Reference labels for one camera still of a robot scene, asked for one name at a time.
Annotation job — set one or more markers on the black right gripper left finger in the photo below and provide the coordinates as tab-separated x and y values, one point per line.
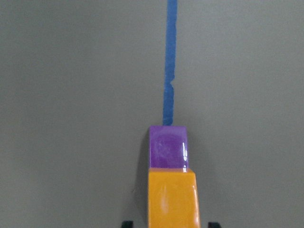
127	224

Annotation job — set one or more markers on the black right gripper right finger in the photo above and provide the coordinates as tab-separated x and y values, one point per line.
213	225

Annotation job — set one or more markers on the purple trapezoid block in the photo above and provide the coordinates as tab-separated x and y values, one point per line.
168	148

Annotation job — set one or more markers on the orange trapezoid block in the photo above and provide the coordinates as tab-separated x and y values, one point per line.
173	198

